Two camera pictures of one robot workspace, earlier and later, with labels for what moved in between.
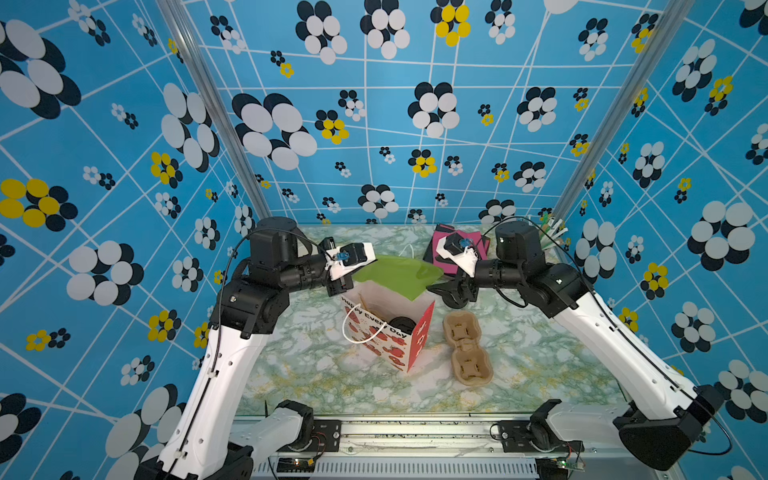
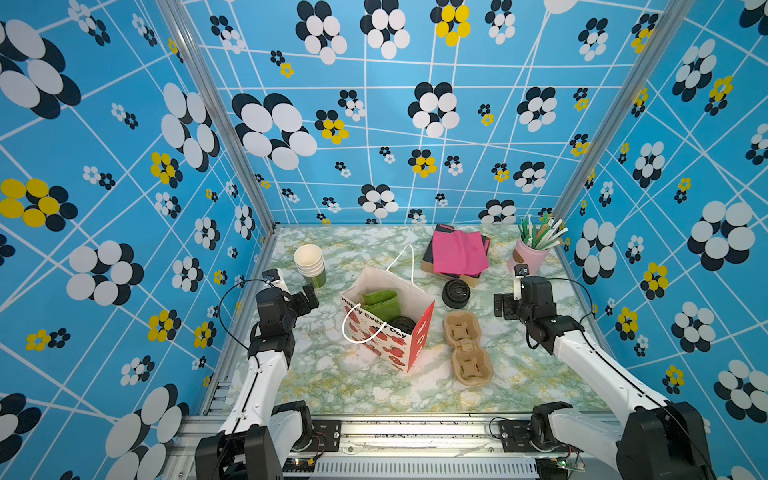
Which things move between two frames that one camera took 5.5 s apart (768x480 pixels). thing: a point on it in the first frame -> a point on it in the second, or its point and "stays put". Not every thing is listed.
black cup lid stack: [453, 302] stays put
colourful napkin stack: [432, 255] stays put
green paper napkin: [404, 275] -> [382, 304]
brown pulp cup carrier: [472, 362] stays put
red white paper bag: [387, 323] stays put
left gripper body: [313, 273] -> [299, 308]
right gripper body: [468, 287] -> [511, 307]
